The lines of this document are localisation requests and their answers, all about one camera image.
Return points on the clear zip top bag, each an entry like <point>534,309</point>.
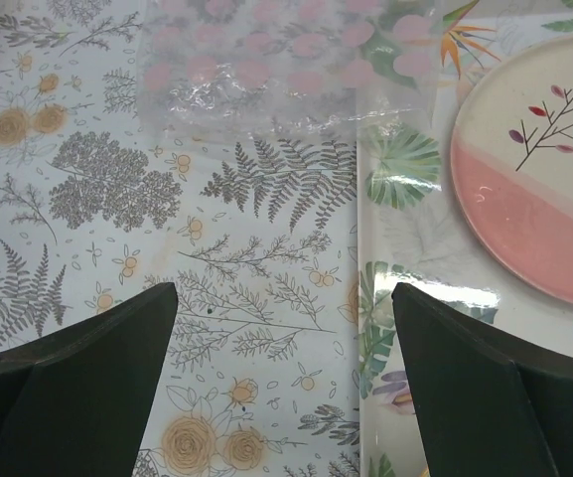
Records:
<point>226,70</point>

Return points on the floral serving tray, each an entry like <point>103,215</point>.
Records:
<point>410,228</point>

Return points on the floral tablecloth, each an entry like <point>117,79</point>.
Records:
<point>258,237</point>

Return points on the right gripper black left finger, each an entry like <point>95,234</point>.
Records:
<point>76,402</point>

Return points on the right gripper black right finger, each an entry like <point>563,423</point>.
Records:
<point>487,403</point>

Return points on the pink and cream plate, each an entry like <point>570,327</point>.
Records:
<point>511,156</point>

